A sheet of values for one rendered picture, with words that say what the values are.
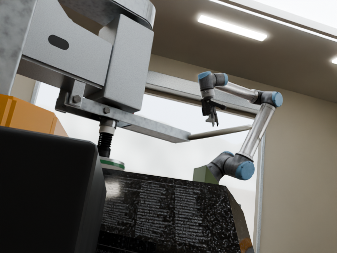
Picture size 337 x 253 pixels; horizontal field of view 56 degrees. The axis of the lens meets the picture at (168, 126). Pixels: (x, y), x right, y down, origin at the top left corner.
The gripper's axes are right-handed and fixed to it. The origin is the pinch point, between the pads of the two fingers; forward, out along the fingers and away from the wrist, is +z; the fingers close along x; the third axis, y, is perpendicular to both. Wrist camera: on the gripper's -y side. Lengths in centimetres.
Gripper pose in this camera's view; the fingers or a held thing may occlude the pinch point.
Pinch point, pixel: (216, 126)
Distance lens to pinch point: 208.6
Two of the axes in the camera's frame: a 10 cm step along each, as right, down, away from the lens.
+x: -3.5, 0.3, -9.4
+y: -9.2, 1.7, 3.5
